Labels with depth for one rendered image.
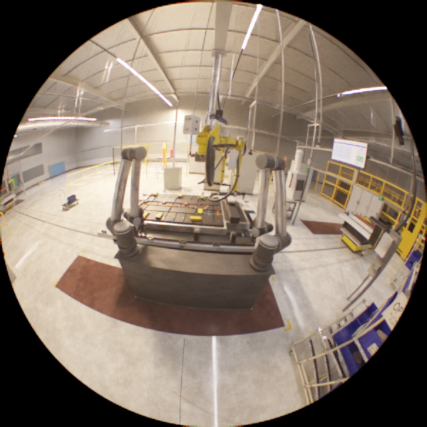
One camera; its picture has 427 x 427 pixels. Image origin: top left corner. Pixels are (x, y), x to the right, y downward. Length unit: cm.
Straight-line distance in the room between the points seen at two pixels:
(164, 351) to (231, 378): 87
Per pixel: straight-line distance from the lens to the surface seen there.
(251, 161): 659
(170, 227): 197
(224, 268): 148
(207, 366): 201
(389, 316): 132
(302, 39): 1073
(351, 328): 208
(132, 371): 215
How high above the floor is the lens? 200
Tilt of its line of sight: 26 degrees down
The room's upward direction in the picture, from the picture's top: 6 degrees clockwise
